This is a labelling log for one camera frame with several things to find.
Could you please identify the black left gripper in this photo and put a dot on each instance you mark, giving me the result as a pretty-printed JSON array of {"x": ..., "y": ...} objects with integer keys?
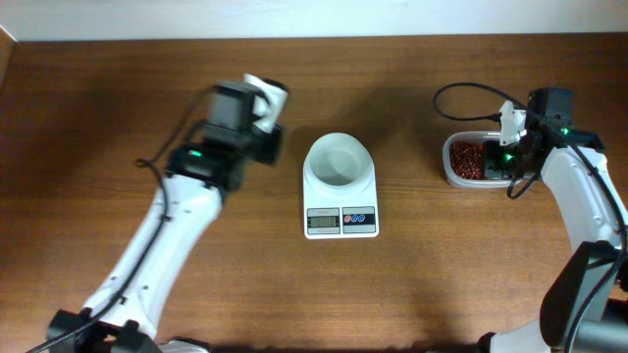
[{"x": 271, "y": 144}]

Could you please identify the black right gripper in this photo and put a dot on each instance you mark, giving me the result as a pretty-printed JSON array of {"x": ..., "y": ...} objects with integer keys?
[{"x": 492, "y": 160}]

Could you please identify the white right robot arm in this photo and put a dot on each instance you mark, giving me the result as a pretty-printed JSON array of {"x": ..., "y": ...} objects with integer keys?
[{"x": 577, "y": 313}]

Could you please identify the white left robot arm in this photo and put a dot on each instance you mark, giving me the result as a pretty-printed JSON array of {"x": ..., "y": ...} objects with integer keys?
[{"x": 226, "y": 127}]

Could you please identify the white bowl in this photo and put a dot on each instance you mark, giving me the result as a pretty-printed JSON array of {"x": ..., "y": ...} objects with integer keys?
[{"x": 338, "y": 160}]

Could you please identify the white digital kitchen scale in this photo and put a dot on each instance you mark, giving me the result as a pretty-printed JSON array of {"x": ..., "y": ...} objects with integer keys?
[{"x": 340, "y": 212}]

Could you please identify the red adzuki beans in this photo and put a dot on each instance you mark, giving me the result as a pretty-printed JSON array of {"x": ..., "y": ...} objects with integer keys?
[{"x": 466, "y": 159}]

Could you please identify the clear plastic container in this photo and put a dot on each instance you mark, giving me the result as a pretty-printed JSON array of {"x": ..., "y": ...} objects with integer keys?
[{"x": 475, "y": 137}]

